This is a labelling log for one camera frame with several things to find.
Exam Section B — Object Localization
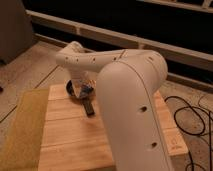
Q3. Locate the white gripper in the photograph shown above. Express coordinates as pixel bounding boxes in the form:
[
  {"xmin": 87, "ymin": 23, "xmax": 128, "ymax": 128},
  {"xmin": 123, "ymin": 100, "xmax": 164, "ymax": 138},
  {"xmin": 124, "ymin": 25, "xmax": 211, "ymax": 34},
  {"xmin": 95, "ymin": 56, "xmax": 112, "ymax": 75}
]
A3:
[{"xmin": 71, "ymin": 74, "xmax": 94, "ymax": 99}]

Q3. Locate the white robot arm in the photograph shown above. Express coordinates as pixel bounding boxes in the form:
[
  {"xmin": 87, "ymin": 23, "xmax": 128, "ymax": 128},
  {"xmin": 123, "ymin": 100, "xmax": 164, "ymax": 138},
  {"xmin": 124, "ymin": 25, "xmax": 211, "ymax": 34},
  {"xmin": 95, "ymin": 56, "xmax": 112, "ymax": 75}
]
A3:
[{"xmin": 56, "ymin": 42, "xmax": 174, "ymax": 171}]

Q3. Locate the dark ceramic bowl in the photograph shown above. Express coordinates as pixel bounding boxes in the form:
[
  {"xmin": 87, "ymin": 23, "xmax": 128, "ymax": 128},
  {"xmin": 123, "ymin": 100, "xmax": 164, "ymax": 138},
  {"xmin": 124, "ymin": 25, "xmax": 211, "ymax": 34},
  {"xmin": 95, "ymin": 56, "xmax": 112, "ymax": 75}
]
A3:
[{"xmin": 66, "ymin": 80, "xmax": 80, "ymax": 98}]

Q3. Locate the wooden bamboo board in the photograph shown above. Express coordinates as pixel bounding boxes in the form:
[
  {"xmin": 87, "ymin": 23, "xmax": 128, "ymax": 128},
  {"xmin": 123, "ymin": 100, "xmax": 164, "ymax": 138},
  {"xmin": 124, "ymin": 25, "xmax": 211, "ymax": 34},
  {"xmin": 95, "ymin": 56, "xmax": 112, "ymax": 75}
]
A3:
[{"xmin": 37, "ymin": 83, "xmax": 190, "ymax": 171}]

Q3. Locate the grey cabinet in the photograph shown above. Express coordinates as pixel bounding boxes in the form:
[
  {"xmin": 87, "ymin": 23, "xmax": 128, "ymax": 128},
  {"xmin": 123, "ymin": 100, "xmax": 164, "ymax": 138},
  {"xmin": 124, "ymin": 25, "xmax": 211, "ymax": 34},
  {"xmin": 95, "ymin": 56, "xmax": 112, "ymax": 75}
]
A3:
[{"xmin": 0, "ymin": 0, "xmax": 36, "ymax": 63}]

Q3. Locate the yellow-green cloth mat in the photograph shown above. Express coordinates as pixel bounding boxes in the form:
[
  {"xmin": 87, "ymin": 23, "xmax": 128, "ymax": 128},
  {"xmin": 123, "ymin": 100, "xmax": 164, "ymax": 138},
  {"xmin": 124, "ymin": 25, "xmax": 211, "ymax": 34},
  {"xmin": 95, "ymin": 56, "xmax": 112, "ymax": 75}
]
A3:
[{"xmin": 0, "ymin": 89, "xmax": 49, "ymax": 171}]

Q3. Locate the black cable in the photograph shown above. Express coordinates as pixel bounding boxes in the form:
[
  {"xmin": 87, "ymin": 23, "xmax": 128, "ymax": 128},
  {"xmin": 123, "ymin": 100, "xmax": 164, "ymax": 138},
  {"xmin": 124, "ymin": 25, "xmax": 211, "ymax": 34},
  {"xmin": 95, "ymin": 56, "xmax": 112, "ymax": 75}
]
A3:
[{"xmin": 164, "ymin": 95, "xmax": 213, "ymax": 171}]

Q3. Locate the white window frame rail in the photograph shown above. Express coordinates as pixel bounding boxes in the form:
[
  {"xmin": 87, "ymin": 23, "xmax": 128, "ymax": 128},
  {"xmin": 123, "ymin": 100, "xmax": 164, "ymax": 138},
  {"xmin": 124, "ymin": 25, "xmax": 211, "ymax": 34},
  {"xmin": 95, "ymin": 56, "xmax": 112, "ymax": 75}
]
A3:
[{"xmin": 27, "ymin": 10, "xmax": 213, "ymax": 72}]

